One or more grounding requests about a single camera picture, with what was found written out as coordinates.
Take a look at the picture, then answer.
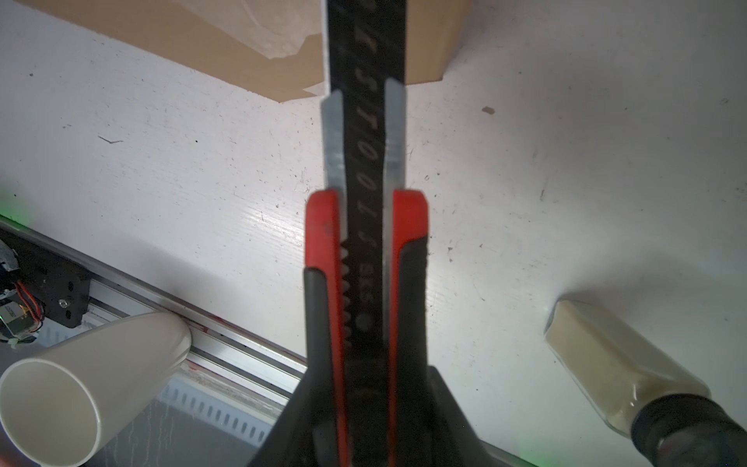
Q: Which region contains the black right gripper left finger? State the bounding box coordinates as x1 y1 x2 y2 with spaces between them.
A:
249 375 309 467

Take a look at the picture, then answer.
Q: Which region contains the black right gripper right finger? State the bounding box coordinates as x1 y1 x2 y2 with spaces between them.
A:
428 366 494 467

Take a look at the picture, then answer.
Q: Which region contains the red black utility knife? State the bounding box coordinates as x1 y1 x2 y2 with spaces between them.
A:
305 1 433 466

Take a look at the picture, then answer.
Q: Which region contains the brown cardboard express box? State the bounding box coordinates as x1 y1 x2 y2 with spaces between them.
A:
14 0 474 104

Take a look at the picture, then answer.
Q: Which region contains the black lid glass jar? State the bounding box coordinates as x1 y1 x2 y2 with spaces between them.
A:
545 300 746 466

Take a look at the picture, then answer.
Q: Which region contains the cream ceramic mug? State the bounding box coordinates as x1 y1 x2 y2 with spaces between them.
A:
1 313 192 466

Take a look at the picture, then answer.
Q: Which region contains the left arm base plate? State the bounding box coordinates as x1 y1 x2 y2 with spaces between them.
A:
1 228 91 328

